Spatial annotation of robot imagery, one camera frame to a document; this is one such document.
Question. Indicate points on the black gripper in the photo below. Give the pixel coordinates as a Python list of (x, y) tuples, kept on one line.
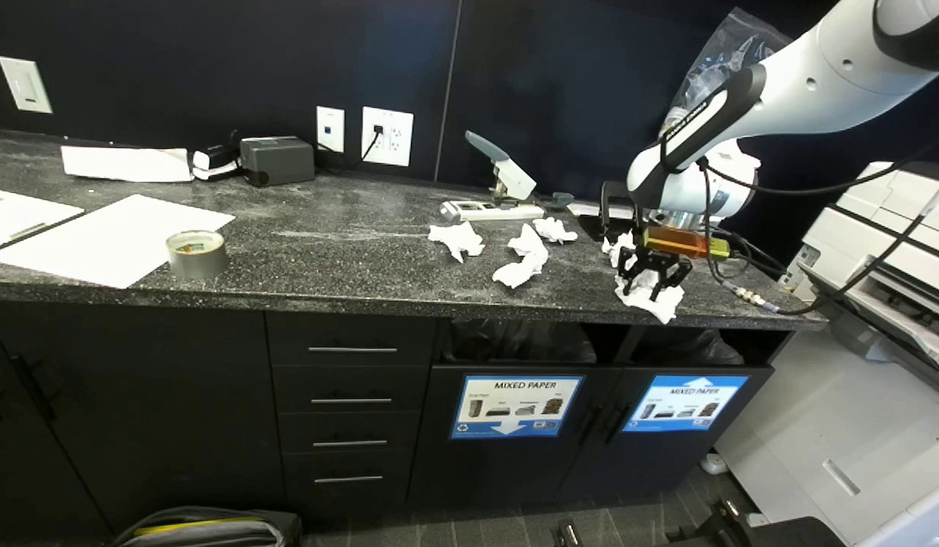
[(668, 262)]

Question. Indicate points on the small white paper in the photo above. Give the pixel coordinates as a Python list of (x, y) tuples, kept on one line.
[(622, 246)]

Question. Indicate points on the printed white paper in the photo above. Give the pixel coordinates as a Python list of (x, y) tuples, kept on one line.
[(555, 229)]

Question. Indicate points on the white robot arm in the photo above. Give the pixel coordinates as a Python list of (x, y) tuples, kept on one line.
[(833, 79)]

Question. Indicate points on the black bin liner bag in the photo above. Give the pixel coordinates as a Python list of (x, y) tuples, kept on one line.
[(690, 349), (518, 344)]

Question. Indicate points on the small dark countertop object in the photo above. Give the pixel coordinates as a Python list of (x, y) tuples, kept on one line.
[(560, 197)]

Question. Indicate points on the black recycling bin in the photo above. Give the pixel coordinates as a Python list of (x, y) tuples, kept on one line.
[(653, 458)]

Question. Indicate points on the black tilt-out bin door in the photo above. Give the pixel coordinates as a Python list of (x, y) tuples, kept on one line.
[(518, 465)]

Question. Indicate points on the black counter cabinet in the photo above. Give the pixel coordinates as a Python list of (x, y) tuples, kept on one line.
[(615, 344)]

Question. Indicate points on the small white slip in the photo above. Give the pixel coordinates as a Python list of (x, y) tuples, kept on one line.
[(583, 210)]

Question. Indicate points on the mixed paper sign down arrow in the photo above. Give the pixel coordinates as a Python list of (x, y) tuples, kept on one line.
[(516, 404)]

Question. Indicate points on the black floor object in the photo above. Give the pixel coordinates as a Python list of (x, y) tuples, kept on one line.
[(752, 526)]

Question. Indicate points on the wide white outlet plate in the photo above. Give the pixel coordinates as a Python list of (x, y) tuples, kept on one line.
[(398, 140)]

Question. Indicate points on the black cabinet drawer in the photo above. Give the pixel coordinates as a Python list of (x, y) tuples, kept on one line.
[(349, 496), (349, 429), (351, 384), (351, 332)]

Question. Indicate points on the black box device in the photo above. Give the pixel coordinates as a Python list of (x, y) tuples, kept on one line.
[(279, 159)]

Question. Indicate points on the white black handheld device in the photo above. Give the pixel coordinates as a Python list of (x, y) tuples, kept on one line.
[(215, 162)]

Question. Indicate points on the tape roll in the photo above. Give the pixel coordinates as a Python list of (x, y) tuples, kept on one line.
[(195, 246)]

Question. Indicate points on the black cabinet door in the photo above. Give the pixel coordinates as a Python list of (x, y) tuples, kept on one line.
[(166, 404), (23, 487)]

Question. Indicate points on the white folded paper stack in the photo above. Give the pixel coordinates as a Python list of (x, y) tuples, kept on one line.
[(126, 166)]

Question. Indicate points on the large white paper sheet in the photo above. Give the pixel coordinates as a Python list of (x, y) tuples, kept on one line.
[(104, 238)]

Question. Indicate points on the amber wrist camera box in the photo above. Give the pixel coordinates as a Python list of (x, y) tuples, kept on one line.
[(684, 242)]

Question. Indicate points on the small white wall plate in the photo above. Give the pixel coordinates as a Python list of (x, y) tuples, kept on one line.
[(331, 127)]

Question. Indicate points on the white wall switch plate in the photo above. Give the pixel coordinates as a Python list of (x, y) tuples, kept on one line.
[(25, 87)]

